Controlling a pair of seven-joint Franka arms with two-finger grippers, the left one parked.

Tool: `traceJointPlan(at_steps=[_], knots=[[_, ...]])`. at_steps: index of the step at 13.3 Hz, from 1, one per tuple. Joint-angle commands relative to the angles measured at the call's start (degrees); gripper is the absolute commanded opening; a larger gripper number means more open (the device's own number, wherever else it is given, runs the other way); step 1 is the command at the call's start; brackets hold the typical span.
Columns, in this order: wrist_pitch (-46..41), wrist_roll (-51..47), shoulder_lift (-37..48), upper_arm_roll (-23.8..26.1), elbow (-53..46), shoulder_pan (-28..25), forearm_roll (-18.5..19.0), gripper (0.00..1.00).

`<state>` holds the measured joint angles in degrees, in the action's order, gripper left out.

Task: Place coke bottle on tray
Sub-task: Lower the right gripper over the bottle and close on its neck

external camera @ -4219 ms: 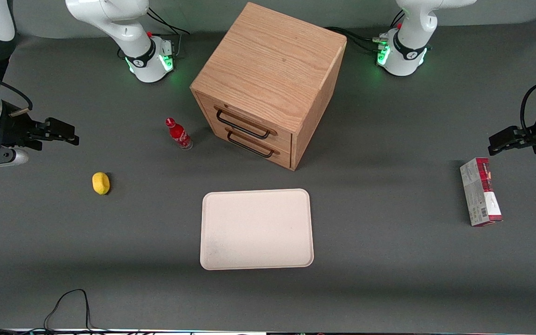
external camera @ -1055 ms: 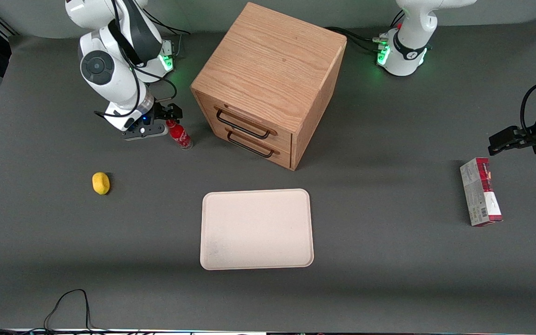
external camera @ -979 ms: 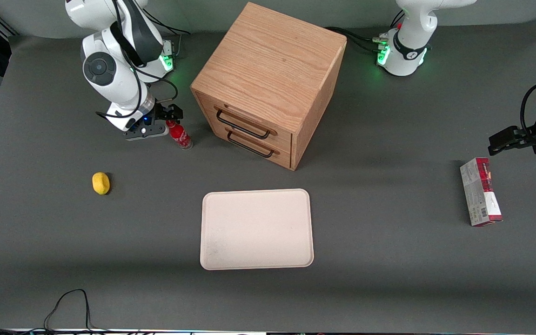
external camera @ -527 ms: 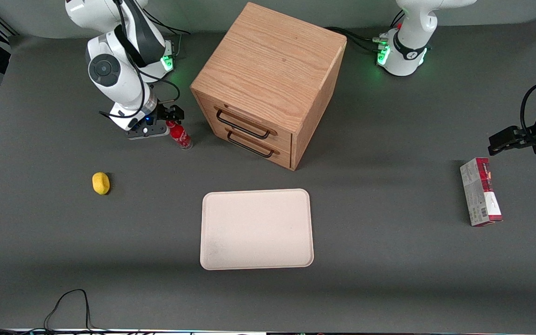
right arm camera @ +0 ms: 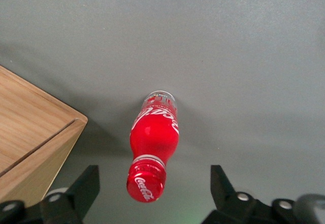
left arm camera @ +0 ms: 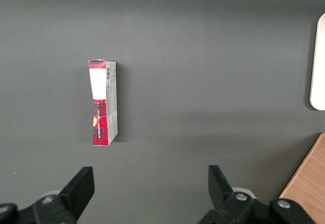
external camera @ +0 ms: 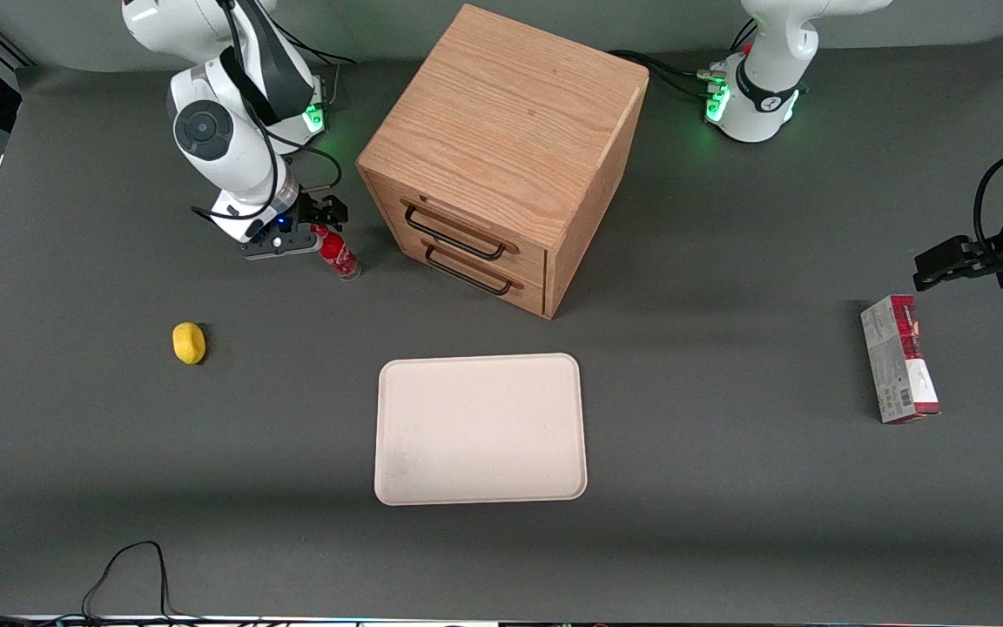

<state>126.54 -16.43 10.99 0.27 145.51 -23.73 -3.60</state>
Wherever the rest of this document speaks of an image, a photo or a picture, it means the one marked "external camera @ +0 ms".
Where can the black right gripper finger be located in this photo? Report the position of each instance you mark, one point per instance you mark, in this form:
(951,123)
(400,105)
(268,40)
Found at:
(336,211)
(316,220)

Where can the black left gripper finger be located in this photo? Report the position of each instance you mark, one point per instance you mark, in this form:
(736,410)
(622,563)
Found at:
(963,248)
(945,268)

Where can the red coke bottle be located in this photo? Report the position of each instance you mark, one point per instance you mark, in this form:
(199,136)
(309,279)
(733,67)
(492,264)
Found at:
(340,257)

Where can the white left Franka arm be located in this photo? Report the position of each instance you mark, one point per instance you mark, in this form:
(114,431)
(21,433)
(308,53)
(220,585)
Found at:
(763,96)

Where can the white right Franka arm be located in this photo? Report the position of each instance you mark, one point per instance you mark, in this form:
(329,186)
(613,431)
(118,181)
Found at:
(205,131)

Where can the beige plastic tray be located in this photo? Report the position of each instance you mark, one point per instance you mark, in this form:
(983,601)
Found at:
(480,427)

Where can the red and grey carton box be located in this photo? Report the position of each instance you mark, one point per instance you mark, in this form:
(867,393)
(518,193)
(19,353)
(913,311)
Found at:
(898,366)

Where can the wooden drawer front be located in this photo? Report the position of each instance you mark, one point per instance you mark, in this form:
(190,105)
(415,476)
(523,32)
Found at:
(519,292)
(467,222)

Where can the yellow lemon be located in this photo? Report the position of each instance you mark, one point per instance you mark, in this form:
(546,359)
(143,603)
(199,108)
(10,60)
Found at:
(189,343)

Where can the oak wooden drawer cabinet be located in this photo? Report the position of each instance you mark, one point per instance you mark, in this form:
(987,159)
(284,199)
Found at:
(510,113)

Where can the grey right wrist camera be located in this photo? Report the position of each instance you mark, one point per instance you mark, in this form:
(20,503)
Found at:
(279,247)

